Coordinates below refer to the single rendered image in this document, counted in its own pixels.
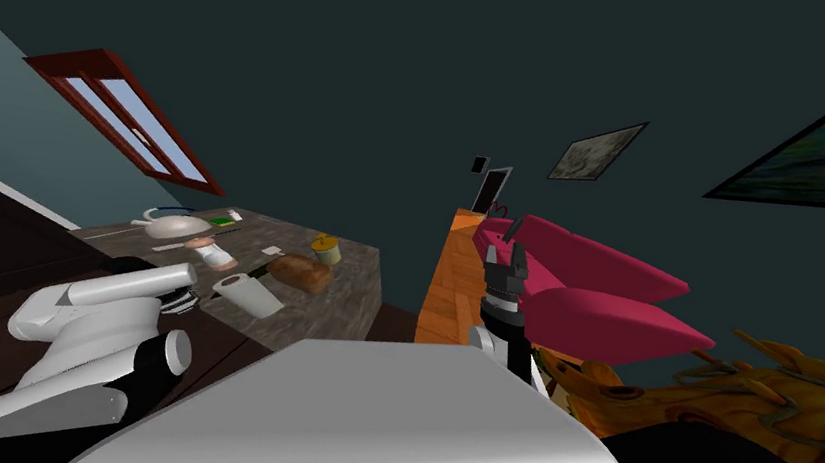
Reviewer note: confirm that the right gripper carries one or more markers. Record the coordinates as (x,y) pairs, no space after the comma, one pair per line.
(504,283)

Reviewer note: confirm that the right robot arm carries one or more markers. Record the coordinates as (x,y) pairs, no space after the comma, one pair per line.
(506,342)

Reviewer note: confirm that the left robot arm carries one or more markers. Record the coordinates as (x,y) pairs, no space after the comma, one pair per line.
(93,316)

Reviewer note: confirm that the orange wooden cabinet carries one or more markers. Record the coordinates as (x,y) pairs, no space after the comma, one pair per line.
(453,286)

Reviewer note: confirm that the red sofa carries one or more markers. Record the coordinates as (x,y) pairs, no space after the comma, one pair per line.
(597,298)

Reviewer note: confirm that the grey-brown table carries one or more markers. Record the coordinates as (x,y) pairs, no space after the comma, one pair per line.
(349,307)

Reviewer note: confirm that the yellow mug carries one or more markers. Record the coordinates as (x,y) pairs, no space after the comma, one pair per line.
(327,250)

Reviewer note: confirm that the brown bread loaf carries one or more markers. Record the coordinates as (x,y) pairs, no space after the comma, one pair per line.
(301,273)

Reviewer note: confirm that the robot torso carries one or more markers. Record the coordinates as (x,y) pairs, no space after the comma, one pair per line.
(383,437)

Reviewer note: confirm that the white paper roll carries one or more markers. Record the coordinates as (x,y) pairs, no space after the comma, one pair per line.
(250,295)

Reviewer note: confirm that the orange leafy plant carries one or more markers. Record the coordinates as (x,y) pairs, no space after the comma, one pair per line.
(743,407)

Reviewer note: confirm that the green book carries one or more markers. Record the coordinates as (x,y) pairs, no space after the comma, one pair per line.
(222,221)

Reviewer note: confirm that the pink and white cup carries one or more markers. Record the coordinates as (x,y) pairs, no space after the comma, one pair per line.
(214,253)

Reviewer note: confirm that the white teapot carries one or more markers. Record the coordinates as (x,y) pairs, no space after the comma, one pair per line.
(171,227)

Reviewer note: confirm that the silver knife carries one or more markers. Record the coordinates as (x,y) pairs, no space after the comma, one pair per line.
(168,247)

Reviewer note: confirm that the red-framed window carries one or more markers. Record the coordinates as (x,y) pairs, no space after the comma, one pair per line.
(126,117)

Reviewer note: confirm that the black picture frame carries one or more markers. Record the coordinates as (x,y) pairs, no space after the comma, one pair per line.
(490,190)

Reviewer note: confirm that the small grey wall picture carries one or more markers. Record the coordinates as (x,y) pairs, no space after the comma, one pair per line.
(597,152)

